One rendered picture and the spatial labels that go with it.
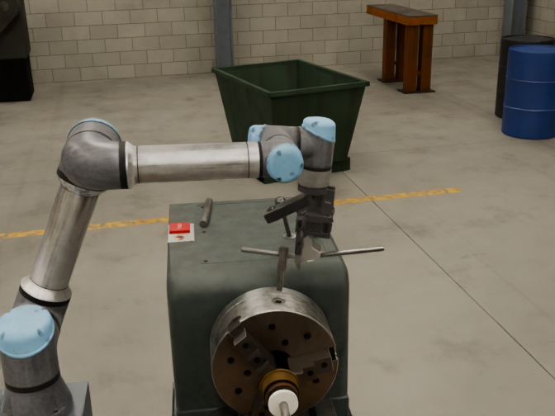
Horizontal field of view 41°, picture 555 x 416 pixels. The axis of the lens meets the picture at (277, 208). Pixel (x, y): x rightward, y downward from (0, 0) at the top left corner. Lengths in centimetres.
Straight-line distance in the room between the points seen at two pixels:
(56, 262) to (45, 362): 22
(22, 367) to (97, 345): 253
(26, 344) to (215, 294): 53
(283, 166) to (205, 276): 55
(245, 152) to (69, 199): 40
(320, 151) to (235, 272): 46
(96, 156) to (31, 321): 39
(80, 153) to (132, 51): 1006
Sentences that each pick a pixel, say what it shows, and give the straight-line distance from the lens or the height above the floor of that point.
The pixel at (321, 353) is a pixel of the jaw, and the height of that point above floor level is 112.
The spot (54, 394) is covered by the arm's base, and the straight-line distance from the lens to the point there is 170.
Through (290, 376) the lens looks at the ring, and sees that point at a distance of 176.
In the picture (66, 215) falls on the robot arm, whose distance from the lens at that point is 165.
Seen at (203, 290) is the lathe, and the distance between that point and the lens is 192.
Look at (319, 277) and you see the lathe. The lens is 194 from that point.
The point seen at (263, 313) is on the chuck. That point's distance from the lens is 177.
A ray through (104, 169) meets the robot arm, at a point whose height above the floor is 166.
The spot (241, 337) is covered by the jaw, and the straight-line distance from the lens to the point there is 177.
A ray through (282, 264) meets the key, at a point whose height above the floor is 134.
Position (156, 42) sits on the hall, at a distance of 1154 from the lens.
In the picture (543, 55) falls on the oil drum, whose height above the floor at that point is 86.
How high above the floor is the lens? 209
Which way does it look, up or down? 21 degrees down
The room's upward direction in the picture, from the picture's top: 1 degrees counter-clockwise
